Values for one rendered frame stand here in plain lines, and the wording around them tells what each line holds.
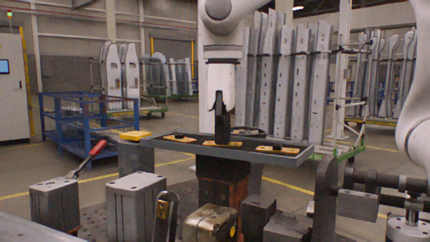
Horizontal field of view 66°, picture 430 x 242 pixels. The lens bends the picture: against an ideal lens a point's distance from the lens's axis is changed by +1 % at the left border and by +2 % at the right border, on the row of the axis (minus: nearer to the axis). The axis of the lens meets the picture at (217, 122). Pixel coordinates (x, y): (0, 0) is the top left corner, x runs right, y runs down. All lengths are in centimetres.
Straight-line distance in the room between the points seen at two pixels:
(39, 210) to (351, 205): 65
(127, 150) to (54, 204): 20
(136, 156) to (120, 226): 24
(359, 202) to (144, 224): 38
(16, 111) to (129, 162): 626
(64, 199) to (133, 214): 27
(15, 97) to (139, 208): 650
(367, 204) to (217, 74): 36
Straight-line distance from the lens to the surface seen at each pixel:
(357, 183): 52
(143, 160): 86
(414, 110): 85
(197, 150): 68
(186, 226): 56
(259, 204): 57
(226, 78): 66
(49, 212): 84
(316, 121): 481
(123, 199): 63
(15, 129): 712
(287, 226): 55
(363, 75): 849
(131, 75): 947
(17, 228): 82
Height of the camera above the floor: 132
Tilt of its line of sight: 9 degrees down
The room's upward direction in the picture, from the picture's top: straight up
